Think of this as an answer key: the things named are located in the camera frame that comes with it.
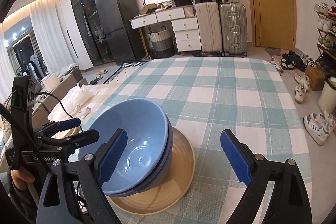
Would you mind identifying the cardboard box on floor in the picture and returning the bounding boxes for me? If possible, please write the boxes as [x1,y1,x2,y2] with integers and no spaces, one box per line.
[305,67,325,91]

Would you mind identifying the white suitcase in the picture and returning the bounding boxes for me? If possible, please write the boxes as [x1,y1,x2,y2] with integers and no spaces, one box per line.
[195,2,223,53]

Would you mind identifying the shoe rack with shoes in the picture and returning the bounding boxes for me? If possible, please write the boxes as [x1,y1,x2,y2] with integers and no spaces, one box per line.
[314,2,336,75]

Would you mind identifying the black refrigerator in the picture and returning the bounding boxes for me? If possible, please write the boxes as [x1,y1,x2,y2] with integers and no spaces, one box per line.
[94,0,146,64]

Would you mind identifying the white sneakers pair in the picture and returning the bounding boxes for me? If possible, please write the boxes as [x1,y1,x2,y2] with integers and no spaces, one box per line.
[303,110,335,146]

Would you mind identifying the large blue bowl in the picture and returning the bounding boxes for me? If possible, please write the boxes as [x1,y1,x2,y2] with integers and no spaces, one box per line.
[105,123,174,198]

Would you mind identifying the cream plate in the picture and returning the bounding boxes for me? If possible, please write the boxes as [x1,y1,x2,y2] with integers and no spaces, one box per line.
[109,128,195,215]

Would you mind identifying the white trash bin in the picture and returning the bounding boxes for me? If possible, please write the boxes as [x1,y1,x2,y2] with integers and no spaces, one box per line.
[317,76,336,114]

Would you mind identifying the metal phone stand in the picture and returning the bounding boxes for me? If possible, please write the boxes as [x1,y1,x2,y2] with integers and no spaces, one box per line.
[76,104,91,120]

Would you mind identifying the woven laundry basket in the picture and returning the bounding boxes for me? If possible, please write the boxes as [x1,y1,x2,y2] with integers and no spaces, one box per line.
[149,26,175,59]

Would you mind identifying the teal plaid tablecloth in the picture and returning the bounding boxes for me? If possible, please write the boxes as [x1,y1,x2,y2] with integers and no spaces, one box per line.
[83,57,312,223]

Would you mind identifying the blue bowl back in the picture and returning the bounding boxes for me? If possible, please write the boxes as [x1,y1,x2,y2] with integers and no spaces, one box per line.
[79,98,171,196]

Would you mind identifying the white drawer cabinet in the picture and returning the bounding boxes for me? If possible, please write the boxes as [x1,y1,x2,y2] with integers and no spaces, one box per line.
[171,17,202,52]

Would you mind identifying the glass display cabinet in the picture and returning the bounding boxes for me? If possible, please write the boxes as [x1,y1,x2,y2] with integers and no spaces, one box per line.
[70,0,114,65]

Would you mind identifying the black cable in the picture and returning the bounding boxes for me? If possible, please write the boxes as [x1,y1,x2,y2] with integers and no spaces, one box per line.
[0,91,85,209]

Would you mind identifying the silver suitcase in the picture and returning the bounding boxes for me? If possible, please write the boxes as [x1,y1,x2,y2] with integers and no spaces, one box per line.
[219,3,248,56]

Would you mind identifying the white dressing desk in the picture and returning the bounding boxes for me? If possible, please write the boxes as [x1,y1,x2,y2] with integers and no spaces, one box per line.
[129,5,194,29]

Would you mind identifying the person's left hand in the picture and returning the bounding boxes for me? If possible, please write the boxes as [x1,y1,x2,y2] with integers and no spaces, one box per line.
[10,167,35,192]

